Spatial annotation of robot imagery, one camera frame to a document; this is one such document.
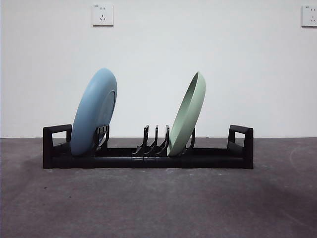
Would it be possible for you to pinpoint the green round plate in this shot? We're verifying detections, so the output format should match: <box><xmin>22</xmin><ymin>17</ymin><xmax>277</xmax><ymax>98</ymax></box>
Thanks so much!
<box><xmin>167</xmin><ymin>71</ymin><xmax>207</xmax><ymax>157</ymax></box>

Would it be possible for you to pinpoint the blue round plate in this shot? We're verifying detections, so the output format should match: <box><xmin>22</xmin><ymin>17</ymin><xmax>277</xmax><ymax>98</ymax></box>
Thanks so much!
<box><xmin>70</xmin><ymin>68</ymin><xmax>118</xmax><ymax>157</ymax></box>

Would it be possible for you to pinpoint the black plate rack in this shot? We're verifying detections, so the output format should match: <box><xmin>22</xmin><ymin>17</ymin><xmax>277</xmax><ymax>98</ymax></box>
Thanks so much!
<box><xmin>42</xmin><ymin>124</ymin><xmax>254</xmax><ymax>170</ymax></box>

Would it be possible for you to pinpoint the white wall socket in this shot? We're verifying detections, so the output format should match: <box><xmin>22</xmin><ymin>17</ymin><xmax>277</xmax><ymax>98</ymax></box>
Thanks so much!
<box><xmin>92</xmin><ymin>4</ymin><xmax>114</xmax><ymax>27</ymax></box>
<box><xmin>301</xmin><ymin>5</ymin><xmax>317</xmax><ymax>28</ymax></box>

